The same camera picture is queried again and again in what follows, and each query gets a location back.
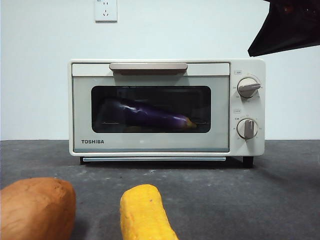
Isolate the purple eggplant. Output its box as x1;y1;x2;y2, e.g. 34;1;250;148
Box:
99;97;198;131

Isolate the glass oven door with handle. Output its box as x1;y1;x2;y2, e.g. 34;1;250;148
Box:
71;62;231;153

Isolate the cream Toshiba toaster oven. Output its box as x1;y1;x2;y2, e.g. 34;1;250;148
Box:
67;58;266;168

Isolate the temperature knob with horizontal grip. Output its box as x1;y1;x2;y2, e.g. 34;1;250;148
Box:
237;77;262;99

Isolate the timer knob with vertical grip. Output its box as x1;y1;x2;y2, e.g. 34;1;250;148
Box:
236;118;259;141

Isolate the silver crumb tray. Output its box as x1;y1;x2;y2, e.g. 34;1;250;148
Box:
82;156;228;164

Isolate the yellow corn cob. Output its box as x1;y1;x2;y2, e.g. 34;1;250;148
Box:
119;184;180;240

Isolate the brown sweet potato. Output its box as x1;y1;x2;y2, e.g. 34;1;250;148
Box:
0;176;77;240

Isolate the white wall power socket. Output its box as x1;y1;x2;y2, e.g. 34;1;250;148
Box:
94;0;118;24

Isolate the metal wire oven rack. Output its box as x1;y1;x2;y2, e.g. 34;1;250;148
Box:
99;120;210;125

